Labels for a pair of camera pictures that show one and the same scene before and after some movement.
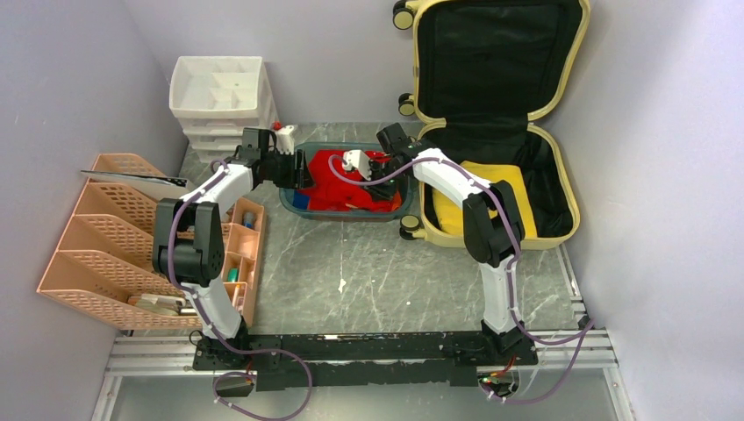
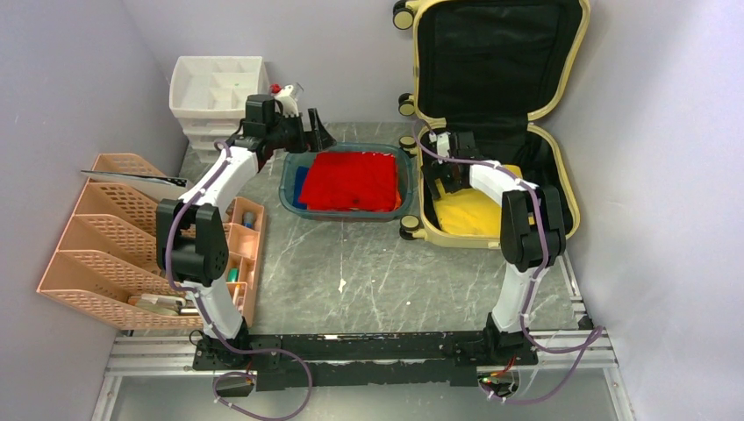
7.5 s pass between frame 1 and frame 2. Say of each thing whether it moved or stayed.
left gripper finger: moved
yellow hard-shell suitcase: stayed
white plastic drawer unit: stayed
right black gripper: moved
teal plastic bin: stayed
